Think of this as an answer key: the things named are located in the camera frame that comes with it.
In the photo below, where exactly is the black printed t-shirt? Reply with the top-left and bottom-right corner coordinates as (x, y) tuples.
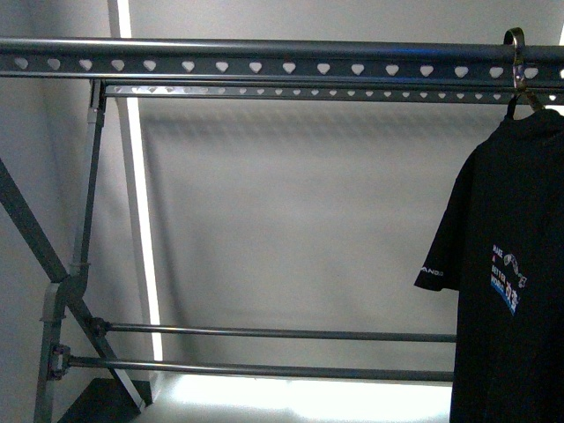
(415, 109), (563, 422)

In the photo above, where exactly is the metal clothes hanger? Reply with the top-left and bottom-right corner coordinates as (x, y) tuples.
(503, 27), (545, 119)

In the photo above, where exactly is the grey metal drying rack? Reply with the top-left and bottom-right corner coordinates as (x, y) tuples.
(1, 38), (563, 422)

